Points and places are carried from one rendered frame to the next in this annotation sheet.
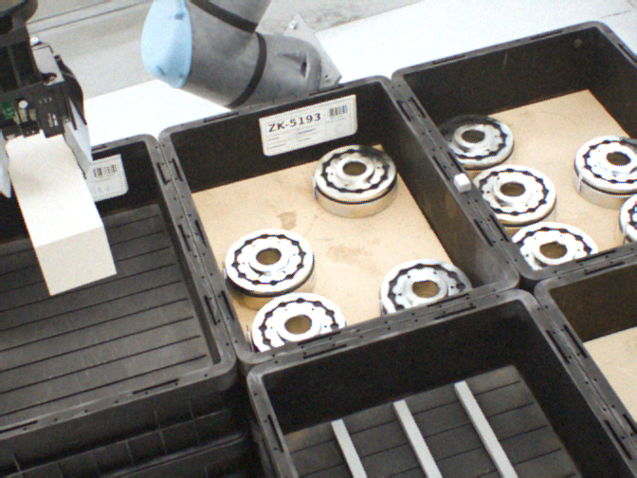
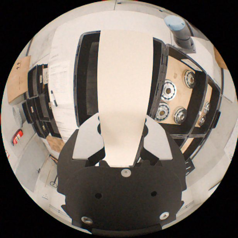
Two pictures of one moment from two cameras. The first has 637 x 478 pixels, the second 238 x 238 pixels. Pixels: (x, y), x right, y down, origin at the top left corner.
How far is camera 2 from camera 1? 1.07 m
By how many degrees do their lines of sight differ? 75
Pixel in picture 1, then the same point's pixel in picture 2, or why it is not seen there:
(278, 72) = (188, 42)
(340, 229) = (181, 86)
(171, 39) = (177, 24)
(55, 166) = (129, 132)
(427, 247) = (187, 101)
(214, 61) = (182, 33)
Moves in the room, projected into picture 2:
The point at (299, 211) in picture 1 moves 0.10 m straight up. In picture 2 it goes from (177, 75) to (190, 77)
